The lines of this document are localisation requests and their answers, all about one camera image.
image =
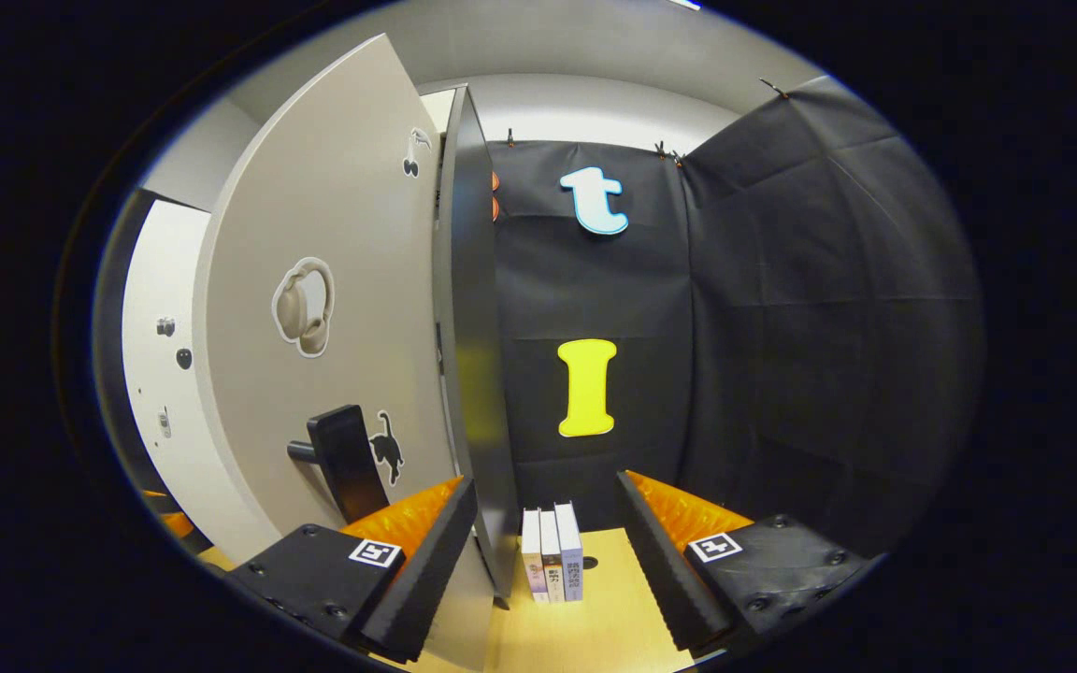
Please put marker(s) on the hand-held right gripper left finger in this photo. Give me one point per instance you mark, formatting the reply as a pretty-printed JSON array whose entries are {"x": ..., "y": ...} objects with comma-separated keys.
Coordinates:
[{"x": 431, "y": 570}]

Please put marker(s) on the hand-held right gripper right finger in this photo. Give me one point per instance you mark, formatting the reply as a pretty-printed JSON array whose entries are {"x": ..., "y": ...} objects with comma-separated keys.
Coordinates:
[{"x": 665, "y": 570}]

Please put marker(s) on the lilac book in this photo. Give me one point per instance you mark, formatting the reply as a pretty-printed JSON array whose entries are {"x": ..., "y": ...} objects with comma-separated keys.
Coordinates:
[{"x": 571, "y": 551}]

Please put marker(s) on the pink white book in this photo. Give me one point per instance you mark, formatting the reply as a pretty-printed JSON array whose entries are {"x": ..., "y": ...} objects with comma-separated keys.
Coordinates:
[{"x": 532, "y": 561}]

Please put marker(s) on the white orange book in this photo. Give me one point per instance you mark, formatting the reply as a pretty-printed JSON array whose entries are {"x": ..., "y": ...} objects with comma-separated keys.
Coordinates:
[{"x": 552, "y": 561}]

